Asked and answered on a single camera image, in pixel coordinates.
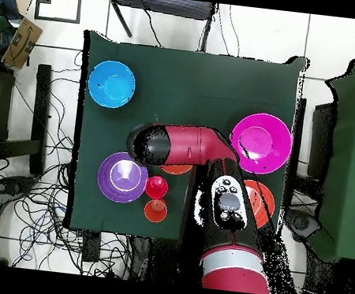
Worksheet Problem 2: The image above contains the small orange bowl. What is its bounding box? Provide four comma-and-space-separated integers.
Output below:
159, 160, 194, 178

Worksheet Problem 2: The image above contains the purple bowl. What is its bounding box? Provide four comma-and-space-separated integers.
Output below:
95, 149, 152, 206

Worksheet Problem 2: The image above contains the red cup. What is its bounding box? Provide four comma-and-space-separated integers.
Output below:
143, 173, 171, 202

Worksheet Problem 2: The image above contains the dark green table cloth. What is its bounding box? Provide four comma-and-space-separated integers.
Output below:
61, 28, 310, 255

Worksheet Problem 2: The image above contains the orange cup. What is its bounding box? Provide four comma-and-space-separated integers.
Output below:
142, 196, 170, 225

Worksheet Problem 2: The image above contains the large pink bowl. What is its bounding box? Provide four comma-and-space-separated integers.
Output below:
226, 109, 296, 179

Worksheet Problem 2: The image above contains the large light blue bowl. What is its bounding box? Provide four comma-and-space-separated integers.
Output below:
85, 58, 139, 112

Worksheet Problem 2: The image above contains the large orange bowl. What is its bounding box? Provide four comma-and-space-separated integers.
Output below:
238, 178, 279, 231

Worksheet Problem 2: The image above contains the black power strip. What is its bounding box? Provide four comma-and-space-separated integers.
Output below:
80, 230, 103, 264

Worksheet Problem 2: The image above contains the black metal stand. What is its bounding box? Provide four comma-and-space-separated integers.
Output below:
103, 0, 218, 54

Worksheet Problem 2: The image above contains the black box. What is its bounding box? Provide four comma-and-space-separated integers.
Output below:
305, 100, 339, 182

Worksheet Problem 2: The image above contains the brown cardboard box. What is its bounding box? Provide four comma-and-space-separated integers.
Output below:
1, 15, 45, 73

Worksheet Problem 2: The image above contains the blue fabric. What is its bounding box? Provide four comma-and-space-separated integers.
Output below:
0, 0, 25, 22

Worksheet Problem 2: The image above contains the black cable tangle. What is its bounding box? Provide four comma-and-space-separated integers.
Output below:
0, 41, 157, 281

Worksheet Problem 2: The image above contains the black bench frame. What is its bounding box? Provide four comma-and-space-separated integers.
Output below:
0, 58, 57, 177

